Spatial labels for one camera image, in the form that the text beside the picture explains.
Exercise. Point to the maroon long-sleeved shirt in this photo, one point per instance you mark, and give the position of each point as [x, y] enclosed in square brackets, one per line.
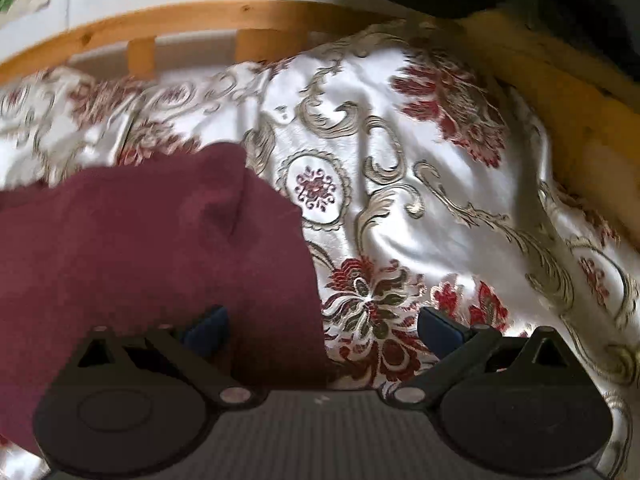
[125, 240]

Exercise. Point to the wooden bed frame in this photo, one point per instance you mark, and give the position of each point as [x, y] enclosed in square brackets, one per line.
[200, 17]

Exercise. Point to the floral satin bedspread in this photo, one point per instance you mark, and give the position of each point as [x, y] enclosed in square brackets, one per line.
[450, 210]

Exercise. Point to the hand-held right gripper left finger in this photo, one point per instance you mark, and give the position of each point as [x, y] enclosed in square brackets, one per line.
[207, 332]

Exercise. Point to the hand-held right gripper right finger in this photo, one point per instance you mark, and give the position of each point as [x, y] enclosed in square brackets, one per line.
[440, 332]

